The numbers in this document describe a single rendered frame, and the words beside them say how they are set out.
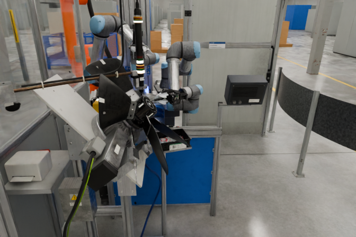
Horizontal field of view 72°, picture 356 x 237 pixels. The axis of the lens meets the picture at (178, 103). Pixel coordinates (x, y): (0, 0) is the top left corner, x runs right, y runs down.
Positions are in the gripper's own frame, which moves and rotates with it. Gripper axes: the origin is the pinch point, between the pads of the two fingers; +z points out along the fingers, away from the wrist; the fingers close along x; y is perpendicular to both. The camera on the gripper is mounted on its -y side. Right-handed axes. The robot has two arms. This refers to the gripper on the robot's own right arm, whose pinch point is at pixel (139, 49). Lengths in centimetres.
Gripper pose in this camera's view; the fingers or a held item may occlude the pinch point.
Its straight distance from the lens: 128.9
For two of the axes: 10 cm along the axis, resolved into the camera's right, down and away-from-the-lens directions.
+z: 2.2, 3.4, -9.1
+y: 0.0, 9.4, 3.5
